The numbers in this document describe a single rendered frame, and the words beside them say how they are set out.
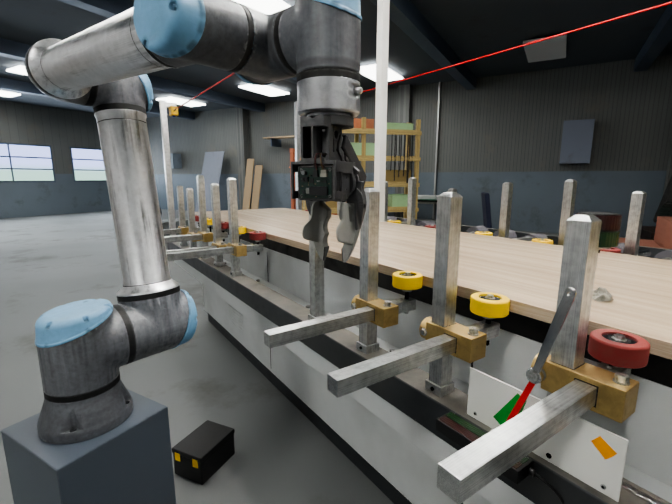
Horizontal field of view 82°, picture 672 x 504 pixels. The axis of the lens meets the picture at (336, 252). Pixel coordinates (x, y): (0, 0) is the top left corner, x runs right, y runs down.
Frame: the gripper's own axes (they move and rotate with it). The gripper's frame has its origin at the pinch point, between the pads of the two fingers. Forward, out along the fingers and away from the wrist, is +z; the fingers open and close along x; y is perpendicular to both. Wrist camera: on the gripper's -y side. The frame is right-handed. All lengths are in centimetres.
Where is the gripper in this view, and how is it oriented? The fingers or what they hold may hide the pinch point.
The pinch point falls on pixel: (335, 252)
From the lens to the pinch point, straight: 61.3
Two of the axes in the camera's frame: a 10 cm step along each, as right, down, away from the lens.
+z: 0.0, 9.8, 1.8
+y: -4.4, 1.7, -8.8
